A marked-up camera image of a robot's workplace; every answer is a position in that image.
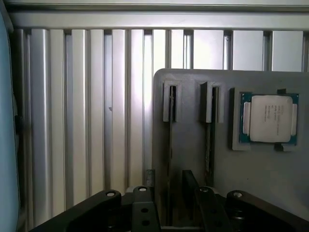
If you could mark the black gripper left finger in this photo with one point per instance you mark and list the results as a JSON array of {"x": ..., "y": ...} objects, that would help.
[{"x": 142, "y": 210}]

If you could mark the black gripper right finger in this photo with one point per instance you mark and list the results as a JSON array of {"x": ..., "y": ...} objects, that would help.
[{"x": 207, "y": 212}]

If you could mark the grey 3D-printed parts rack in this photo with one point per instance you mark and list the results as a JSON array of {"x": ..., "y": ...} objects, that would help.
[{"x": 190, "y": 145}]

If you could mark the CPU with silver lid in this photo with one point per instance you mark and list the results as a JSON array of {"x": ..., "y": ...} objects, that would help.
[{"x": 269, "y": 118}]

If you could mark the grey-blue panel with black edge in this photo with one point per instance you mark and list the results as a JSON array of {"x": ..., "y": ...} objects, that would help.
[{"x": 6, "y": 120}]

